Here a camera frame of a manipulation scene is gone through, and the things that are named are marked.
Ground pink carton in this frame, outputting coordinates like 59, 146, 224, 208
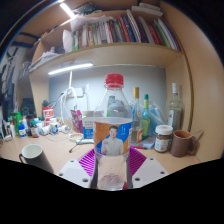
70, 109, 85, 135

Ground white ceiling tube light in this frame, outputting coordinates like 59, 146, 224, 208
59, 2, 77, 20

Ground white wall power strip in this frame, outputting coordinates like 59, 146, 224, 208
66, 86, 85, 99

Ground white cable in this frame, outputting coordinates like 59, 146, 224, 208
58, 70, 80, 129

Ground brown mug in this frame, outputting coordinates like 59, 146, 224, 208
169, 129, 198, 158

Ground clear red-capped drink bottle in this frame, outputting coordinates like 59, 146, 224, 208
92, 73, 134, 192

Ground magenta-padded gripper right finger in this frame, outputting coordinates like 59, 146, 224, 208
125, 146, 170, 190

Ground tall clear glass bottle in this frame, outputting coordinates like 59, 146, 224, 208
167, 82, 185, 133

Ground green-capped green glass bottle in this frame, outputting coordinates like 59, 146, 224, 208
141, 93, 152, 140

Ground flat blue packet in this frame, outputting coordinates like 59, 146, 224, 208
137, 135, 157, 150

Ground white-lidded brown spread jar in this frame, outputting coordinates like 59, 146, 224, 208
153, 124, 174, 154

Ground green plastic bottle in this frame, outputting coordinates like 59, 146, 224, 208
12, 112, 23, 134

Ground dark bottle with red label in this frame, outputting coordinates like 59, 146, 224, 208
29, 120, 40, 139

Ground blue and white carton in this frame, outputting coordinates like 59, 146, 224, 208
81, 116, 97, 140

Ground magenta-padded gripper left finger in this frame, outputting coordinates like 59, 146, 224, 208
56, 148, 100, 189

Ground wooden shelf unit with books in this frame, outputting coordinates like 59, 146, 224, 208
16, 0, 195, 83

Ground white strip light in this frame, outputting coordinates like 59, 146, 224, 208
47, 62, 95, 76

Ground red and white can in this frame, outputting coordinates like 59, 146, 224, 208
41, 106, 55, 121

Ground yellow-capped clear glass bottle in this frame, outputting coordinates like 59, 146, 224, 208
129, 86, 144, 146

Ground blue-capped small white bottle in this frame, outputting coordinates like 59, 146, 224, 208
17, 123, 28, 139

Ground blue plastic bag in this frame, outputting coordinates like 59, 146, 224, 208
148, 99, 168, 128

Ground black mug white inside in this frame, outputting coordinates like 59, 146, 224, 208
18, 143, 55, 175

